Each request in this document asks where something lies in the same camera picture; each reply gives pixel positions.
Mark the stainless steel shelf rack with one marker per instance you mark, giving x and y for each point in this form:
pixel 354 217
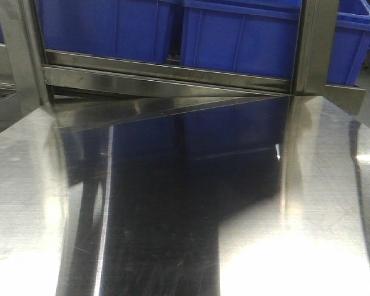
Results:
pixel 37 71

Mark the blue plastic bin left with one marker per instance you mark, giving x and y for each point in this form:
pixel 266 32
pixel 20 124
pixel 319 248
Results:
pixel 133 30

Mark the blue plastic bin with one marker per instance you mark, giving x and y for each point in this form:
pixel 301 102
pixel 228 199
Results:
pixel 133 30
pixel 247 37

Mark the blue plastic bin right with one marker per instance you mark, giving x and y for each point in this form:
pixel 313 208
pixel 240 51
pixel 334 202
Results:
pixel 247 37

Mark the blue bin far right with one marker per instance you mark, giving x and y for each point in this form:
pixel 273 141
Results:
pixel 351 42

